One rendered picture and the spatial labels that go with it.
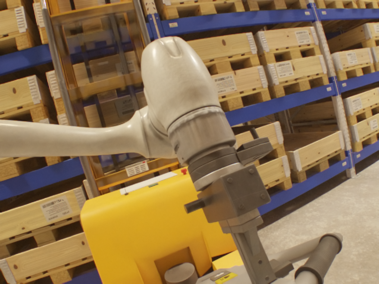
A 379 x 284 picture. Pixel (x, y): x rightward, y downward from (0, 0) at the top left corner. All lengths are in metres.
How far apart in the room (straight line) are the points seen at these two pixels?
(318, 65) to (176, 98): 2.66
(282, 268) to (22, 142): 0.45
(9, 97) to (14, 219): 0.90
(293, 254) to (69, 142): 0.45
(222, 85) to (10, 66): 1.70
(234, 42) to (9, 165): 2.12
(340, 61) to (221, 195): 3.03
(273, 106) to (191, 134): 2.11
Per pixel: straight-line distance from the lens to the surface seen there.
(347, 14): 3.74
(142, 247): 1.36
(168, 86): 0.34
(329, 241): 0.46
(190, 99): 0.33
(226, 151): 0.32
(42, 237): 2.07
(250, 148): 0.34
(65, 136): 0.45
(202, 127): 0.31
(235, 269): 0.48
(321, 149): 2.82
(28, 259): 2.17
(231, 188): 0.27
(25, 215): 2.06
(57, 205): 1.97
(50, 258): 2.12
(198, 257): 1.46
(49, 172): 1.95
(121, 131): 0.48
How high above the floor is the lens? 1.20
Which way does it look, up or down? 6 degrees down
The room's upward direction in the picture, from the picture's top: 16 degrees counter-clockwise
